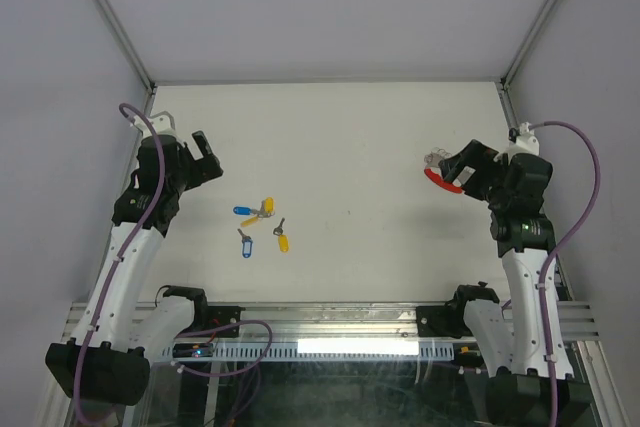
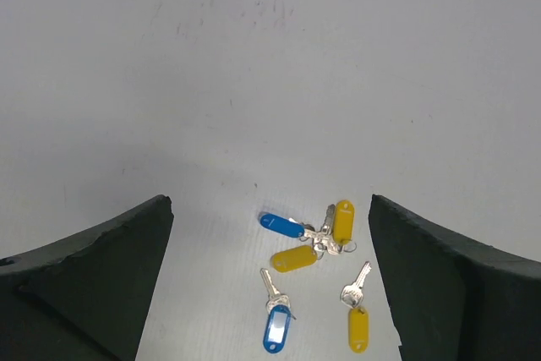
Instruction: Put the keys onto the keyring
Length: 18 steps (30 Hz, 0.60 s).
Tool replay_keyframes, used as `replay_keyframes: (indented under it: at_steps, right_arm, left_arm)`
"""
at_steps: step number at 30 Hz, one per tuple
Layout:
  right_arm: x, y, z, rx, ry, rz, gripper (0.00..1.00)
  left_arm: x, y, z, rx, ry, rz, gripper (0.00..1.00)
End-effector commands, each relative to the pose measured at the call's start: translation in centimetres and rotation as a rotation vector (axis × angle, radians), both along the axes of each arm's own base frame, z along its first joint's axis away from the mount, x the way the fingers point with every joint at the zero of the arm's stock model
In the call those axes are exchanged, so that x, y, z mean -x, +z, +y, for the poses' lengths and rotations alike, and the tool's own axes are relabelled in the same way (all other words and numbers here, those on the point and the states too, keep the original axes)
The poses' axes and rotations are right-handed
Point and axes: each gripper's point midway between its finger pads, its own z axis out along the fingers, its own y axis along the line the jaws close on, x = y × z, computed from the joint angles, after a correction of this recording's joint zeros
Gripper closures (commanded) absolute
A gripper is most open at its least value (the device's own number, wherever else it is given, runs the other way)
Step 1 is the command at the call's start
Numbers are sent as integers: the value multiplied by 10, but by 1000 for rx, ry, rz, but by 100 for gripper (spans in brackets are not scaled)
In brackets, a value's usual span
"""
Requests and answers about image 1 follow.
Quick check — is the yellow tag key lower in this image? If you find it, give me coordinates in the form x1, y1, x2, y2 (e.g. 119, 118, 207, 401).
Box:
273, 218, 289, 253

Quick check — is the blue tag key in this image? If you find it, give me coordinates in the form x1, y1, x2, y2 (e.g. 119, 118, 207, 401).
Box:
237, 228, 253, 259
233, 206, 253, 216

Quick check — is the aluminium front rail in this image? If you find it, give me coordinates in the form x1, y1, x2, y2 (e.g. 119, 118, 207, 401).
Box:
62, 301, 600, 342

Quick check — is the left aluminium frame post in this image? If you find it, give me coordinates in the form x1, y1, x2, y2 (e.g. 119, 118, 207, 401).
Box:
92, 0, 155, 93

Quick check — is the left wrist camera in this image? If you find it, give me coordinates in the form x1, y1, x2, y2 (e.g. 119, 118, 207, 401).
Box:
149, 111, 178, 138

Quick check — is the yellow tag key flat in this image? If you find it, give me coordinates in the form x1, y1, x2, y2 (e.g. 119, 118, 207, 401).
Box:
240, 216, 261, 228

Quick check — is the red handled metal keyring holder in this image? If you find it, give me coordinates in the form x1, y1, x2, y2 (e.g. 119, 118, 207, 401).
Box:
424, 147, 463, 194

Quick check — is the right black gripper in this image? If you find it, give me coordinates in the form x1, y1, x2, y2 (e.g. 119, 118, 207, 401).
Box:
437, 139, 510, 209

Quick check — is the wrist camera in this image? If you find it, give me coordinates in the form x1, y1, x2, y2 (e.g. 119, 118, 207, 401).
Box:
505, 122, 540, 159
149, 111, 178, 138

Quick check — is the slotted cable duct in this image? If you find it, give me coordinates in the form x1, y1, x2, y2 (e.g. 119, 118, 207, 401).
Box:
160, 338, 454, 363

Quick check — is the yellow tag key upper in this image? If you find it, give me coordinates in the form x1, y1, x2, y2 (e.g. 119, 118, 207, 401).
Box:
251, 197, 275, 218

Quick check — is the aluminium frame post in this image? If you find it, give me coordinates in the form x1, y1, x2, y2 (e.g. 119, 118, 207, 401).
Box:
92, 0, 155, 93
500, 0, 560, 90

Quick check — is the blue tag key lower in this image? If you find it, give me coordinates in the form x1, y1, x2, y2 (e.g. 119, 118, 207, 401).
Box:
237, 228, 253, 259

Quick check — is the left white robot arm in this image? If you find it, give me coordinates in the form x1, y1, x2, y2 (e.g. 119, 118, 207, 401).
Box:
45, 131, 223, 406

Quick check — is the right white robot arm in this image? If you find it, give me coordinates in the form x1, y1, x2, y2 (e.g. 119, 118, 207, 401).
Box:
439, 139, 591, 426

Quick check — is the right aluminium frame post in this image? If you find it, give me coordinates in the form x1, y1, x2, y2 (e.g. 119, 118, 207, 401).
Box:
500, 0, 560, 90

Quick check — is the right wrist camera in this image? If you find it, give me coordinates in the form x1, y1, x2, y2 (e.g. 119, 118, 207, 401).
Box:
505, 122, 540, 159

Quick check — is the blue tag key upper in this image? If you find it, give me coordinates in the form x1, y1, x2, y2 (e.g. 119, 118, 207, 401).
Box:
233, 206, 253, 216

